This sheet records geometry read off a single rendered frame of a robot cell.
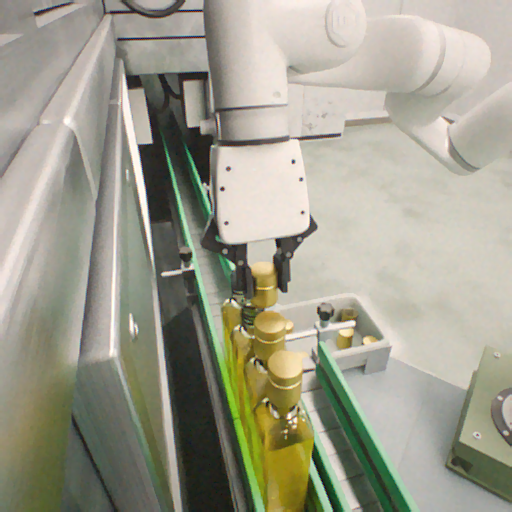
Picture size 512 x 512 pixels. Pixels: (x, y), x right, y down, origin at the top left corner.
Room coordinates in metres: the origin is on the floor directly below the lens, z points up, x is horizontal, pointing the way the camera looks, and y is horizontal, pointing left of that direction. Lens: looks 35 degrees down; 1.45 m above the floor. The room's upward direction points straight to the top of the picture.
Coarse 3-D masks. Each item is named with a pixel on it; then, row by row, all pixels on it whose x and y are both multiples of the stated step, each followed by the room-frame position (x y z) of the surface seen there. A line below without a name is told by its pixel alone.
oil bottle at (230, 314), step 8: (224, 304) 0.41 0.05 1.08; (232, 304) 0.40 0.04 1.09; (224, 312) 0.40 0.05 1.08; (232, 312) 0.39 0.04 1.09; (240, 312) 0.39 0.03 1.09; (224, 320) 0.40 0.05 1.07; (232, 320) 0.38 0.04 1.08; (240, 320) 0.38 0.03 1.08; (224, 328) 0.40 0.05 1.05; (232, 328) 0.38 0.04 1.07; (224, 336) 0.41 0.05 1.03; (224, 344) 0.41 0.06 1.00; (224, 352) 0.41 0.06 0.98; (224, 360) 0.42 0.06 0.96
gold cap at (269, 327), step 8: (264, 312) 0.31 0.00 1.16; (272, 312) 0.31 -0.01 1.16; (256, 320) 0.30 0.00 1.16; (264, 320) 0.30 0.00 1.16; (272, 320) 0.30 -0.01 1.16; (280, 320) 0.30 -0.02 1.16; (256, 328) 0.29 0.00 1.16; (264, 328) 0.29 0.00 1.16; (272, 328) 0.29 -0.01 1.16; (280, 328) 0.29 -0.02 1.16; (256, 336) 0.29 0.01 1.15; (264, 336) 0.29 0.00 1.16; (272, 336) 0.28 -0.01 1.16; (280, 336) 0.29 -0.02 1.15; (256, 344) 0.29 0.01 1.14; (264, 344) 0.29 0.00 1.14; (272, 344) 0.28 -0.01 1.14; (280, 344) 0.29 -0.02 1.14; (256, 352) 0.29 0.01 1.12; (264, 352) 0.29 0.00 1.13; (272, 352) 0.28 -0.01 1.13; (264, 360) 0.28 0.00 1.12
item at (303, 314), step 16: (288, 304) 0.69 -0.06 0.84; (304, 304) 0.69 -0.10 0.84; (336, 304) 0.71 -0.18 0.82; (352, 304) 0.71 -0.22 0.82; (304, 320) 0.68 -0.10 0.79; (336, 320) 0.70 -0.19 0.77; (368, 320) 0.65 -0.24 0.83; (336, 336) 0.65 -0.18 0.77; (384, 336) 0.59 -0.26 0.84; (336, 352) 0.54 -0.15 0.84; (352, 352) 0.54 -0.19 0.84
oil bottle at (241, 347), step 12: (240, 324) 0.37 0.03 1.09; (240, 336) 0.35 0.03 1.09; (240, 348) 0.33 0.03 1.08; (252, 348) 0.33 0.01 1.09; (240, 360) 0.32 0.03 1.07; (240, 372) 0.32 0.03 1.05; (240, 384) 0.32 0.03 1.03; (240, 396) 0.32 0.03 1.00; (240, 408) 0.32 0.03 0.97; (240, 420) 0.33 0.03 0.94
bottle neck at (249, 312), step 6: (240, 300) 0.36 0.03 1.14; (246, 300) 0.36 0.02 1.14; (240, 306) 0.35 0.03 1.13; (246, 306) 0.35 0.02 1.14; (252, 306) 0.35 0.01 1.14; (246, 312) 0.34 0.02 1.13; (252, 312) 0.34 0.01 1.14; (258, 312) 0.34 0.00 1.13; (246, 318) 0.34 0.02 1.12; (252, 318) 0.34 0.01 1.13; (246, 324) 0.34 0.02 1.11; (252, 324) 0.34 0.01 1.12; (246, 330) 0.34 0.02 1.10; (252, 330) 0.34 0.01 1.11; (246, 336) 0.34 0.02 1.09; (252, 336) 0.34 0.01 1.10
